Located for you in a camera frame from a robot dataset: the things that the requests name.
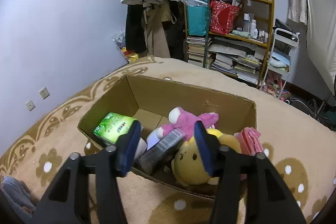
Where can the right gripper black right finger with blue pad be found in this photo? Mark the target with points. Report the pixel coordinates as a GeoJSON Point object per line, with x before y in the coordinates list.
{"type": "Point", "coordinates": [269, 200]}

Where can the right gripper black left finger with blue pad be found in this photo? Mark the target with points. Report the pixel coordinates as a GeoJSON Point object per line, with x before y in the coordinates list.
{"type": "Point", "coordinates": [66, 199]}

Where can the pink plastic bag roll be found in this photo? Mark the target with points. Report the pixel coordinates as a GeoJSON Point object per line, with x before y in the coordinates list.
{"type": "Point", "coordinates": [249, 141]}

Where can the black Face tissue pack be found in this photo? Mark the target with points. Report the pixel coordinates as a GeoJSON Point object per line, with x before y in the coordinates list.
{"type": "Point", "coordinates": [161, 151]}

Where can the green tissue pack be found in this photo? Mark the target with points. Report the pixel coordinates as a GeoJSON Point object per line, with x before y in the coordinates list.
{"type": "Point", "coordinates": [112, 127]}

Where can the yellow plush toy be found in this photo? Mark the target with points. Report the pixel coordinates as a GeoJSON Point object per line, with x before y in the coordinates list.
{"type": "Point", "coordinates": [187, 165]}

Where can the purple plush toy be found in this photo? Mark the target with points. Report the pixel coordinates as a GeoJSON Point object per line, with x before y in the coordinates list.
{"type": "Point", "coordinates": [144, 145]}

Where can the pink plush toy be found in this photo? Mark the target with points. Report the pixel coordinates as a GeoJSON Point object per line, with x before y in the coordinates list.
{"type": "Point", "coordinates": [184, 121]}

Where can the brown cardboard box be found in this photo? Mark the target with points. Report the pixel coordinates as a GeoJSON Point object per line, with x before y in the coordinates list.
{"type": "Point", "coordinates": [150, 100]}

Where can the stack of books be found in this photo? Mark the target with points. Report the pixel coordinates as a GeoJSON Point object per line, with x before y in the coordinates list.
{"type": "Point", "coordinates": [234, 58]}

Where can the white rolling cart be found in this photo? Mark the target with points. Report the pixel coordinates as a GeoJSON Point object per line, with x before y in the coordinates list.
{"type": "Point", "coordinates": [283, 49]}

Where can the wooden bookshelf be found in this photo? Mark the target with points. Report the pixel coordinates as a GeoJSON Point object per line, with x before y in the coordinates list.
{"type": "Point", "coordinates": [254, 24]}

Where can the red gift bag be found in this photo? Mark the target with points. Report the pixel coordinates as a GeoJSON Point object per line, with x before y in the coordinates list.
{"type": "Point", "coordinates": [223, 16]}

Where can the beige trench coat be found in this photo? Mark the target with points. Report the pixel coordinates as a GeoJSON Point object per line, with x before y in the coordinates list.
{"type": "Point", "coordinates": [154, 34]}

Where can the teal bag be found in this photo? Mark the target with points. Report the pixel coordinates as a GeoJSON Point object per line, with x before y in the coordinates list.
{"type": "Point", "coordinates": [196, 17]}

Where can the cream duvet hanging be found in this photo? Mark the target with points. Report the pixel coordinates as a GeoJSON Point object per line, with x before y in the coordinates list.
{"type": "Point", "coordinates": [321, 39]}

